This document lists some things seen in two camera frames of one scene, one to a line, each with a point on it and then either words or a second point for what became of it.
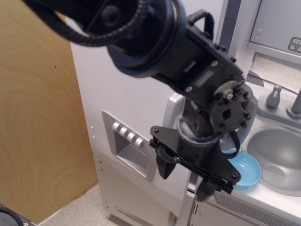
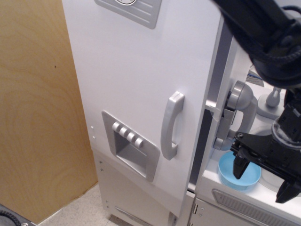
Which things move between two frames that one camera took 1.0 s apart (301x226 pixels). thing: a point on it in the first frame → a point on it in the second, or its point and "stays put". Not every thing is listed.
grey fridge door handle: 175,106 stays put
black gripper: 206,160 → 282,159
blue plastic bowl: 249,168 stays put
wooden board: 45,159 stays put
